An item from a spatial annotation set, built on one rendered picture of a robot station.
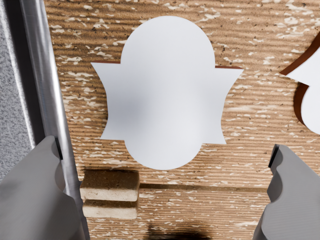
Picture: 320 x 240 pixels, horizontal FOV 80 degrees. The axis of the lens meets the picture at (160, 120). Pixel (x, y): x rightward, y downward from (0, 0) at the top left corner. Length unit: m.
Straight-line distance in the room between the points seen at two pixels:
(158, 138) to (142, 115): 0.03
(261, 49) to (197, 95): 0.06
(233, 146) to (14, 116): 0.23
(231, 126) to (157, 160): 0.08
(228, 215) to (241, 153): 0.10
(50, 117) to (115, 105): 0.09
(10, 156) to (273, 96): 0.29
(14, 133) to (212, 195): 0.24
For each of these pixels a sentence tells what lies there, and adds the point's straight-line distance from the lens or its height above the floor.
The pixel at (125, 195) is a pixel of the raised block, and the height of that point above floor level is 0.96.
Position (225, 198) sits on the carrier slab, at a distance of 0.26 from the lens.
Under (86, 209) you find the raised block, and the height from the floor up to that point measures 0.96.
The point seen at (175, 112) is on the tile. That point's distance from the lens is 0.17.
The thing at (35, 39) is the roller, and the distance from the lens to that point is 0.21.
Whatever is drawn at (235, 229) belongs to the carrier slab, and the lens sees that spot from 0.31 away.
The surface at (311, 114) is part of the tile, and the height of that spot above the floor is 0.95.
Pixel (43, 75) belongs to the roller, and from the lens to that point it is 0.22.
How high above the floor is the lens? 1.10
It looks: 63 degrees down
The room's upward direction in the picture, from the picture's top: 179 degrees counter-clockwise
